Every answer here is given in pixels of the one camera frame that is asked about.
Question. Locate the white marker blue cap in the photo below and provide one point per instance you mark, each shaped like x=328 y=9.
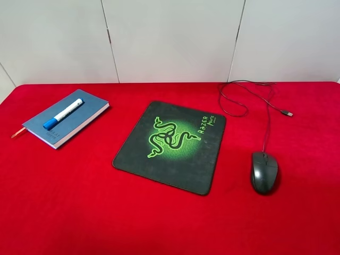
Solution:
x=60 y=116

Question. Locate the red velvet tablecloth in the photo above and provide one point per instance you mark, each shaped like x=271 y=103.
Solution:
x=72 y=200

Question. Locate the blue hardcover notebook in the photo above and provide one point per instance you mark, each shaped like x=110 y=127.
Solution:
x=73 y=123

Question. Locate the black wired computer mouse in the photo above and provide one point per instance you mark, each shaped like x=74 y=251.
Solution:
x=263 y=174

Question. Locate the black green Razer mousepad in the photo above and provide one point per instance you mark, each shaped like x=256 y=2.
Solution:
x=174 y=145

